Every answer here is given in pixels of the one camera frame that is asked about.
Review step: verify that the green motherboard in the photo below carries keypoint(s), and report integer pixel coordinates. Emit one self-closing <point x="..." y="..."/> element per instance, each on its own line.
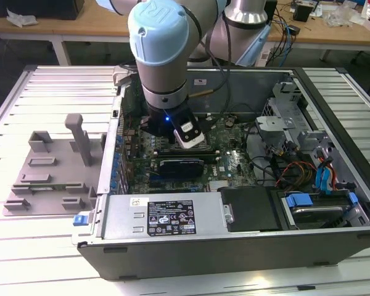
<point x="234" y="142"/>

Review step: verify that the small black adapter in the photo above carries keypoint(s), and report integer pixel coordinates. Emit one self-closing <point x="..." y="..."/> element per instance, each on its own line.
<point x="293" y="30"/>

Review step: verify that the black open PC case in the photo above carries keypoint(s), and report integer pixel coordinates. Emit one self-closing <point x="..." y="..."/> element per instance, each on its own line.
<point x="203" y="259"/>

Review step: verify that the blue case latch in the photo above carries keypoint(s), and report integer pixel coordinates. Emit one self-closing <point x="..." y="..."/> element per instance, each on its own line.
<point x="80" y="219"/>

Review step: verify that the small white case sticker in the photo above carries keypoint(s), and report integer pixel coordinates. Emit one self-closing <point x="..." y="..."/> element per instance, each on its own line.
<point x="200" y="81"/>

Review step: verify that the green RAM stick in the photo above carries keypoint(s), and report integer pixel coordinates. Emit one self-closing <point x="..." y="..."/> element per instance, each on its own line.
<point x="188" y="154"/>

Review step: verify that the silver power supply unit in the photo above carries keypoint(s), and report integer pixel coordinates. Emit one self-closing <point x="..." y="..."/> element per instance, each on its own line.
<point x="123" y="216"/>

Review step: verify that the small black box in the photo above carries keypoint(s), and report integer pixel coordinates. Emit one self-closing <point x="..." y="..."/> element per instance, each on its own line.
<point x="302" y="13"/>

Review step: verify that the silver disk bay bracket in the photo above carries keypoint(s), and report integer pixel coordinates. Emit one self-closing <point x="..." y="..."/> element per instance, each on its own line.
<point x="274" y="124"/>

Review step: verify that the hard disk in blue carrier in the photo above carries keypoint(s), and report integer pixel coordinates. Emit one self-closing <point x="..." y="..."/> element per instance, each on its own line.
<point x="299" y="200"/>

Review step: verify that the clear plastic bags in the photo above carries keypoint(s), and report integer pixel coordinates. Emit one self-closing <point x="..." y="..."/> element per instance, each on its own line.
<point x="342" y="13"/>

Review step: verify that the silver chipset heatsink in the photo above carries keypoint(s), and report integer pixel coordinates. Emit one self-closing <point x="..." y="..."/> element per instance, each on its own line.
<point x="219" y="185"/>

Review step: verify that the grey parts rack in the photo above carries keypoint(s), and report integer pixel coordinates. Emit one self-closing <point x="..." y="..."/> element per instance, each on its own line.
<point x="61" y="172"/>

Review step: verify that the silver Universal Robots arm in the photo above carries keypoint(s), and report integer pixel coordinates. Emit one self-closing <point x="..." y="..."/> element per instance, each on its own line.
<point x="160" y="74"/>

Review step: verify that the grey case corner latch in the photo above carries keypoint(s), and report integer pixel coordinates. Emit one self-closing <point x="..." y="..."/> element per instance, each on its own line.
<point x="120" y="75"/>

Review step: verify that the round coin battery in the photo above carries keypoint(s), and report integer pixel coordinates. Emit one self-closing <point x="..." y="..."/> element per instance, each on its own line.
<point x="230" y="121"/>

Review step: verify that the black graphics card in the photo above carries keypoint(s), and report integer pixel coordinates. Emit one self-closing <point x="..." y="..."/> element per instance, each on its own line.
<point x="182" y="169"/>

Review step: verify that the crumpled white paper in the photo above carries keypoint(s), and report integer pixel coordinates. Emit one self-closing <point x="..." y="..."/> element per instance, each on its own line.
<point x="21" y="19"/>

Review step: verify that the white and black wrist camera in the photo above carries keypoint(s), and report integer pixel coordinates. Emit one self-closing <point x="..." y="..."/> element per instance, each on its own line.
<point x="191" y="142"/>

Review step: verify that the black plastic shroud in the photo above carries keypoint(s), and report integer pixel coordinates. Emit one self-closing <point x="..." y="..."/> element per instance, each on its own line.
<point x="253" y="209"/>

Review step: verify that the large black box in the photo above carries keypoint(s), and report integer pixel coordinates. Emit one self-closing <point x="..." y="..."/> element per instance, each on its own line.
<point x="34" y="7"/>

